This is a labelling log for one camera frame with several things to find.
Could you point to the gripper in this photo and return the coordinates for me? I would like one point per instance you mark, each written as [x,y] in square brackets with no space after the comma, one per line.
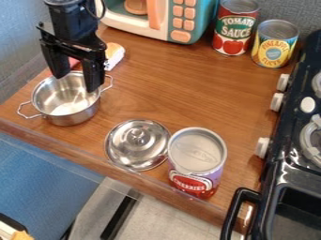
[71,41]

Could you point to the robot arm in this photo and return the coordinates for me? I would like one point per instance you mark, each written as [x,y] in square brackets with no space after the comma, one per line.
[72,14]

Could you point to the purple and red can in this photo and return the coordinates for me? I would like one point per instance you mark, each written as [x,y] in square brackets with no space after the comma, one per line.
[196,162]

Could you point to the red and green can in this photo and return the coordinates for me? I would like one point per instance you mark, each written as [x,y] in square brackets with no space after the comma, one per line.
[234,27]

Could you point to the yellow can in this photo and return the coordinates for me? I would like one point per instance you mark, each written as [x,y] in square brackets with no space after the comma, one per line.
[274,43]

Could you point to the silver pot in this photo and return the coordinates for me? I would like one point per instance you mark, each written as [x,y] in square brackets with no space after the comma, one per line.
[64,99]

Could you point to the toy bread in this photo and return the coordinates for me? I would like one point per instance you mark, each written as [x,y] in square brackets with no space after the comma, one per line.
[113,55]

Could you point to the silver lid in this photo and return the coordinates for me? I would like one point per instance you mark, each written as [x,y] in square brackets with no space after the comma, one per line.
[137,145]

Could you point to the toy microwave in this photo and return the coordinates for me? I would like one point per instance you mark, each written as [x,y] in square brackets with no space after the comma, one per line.
[165,18]

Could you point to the toy stove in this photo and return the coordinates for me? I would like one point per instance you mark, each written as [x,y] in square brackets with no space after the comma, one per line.
[288,146]

